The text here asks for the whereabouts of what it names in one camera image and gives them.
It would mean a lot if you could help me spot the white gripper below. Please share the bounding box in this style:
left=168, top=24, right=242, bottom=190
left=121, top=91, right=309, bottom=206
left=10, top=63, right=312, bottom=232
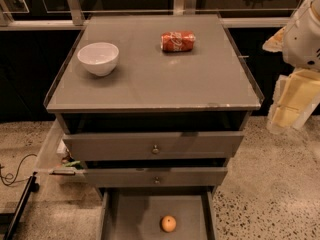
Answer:
left=262, top=0, right=320, bottom=134

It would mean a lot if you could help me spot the orange fruit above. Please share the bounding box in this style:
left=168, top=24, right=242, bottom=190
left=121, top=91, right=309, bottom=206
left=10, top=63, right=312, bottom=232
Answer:
left=161, top=215, right=177, bottom=233

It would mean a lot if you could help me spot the top grey drawer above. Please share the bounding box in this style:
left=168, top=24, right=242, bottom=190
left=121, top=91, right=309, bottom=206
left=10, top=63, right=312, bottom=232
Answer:
left=63, top=131, right=244, bottom=161

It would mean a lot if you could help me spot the grey drawer cabinet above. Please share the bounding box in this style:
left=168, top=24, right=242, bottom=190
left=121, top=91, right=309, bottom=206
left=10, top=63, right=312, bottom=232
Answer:
left=43, top=13, right=265, bottom=240

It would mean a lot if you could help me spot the bottom grey open drawer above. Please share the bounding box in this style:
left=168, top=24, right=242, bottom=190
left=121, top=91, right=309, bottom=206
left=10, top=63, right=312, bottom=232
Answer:
left=97, top=187, right=218, bottom=240

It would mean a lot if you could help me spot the middle grey drawer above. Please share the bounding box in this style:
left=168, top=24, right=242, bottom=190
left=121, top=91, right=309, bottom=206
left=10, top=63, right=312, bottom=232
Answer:
left=84, top=167, right=227, bottom=188

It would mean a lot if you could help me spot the red soda can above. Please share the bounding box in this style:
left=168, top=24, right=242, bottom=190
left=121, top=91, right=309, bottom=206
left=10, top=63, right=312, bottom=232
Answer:
left=160, top=31, right=196, bottom=52

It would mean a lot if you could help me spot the white ceramic bowl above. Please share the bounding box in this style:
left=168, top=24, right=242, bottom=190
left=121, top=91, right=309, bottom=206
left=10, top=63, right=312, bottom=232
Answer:
left=77, top=42, right=119, bottom=76

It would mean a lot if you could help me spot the metal window railing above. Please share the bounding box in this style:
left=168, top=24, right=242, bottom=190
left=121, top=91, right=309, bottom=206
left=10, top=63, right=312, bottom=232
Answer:
left=0, top=0, right=305, bottom=30

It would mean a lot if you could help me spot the clear plastic bin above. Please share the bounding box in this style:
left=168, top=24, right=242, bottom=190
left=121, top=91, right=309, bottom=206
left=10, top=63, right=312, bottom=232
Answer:
left=34, top=121, right=86, bottom=184

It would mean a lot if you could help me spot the black metal bar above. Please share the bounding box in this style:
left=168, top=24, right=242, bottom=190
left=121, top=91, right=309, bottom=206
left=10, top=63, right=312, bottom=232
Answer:
left=2, top=173, right=39, bottom=240

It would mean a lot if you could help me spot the black floor cable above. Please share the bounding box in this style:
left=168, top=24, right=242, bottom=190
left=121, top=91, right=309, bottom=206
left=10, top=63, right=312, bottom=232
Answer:
left=0, top=153, right=38, bottom=187

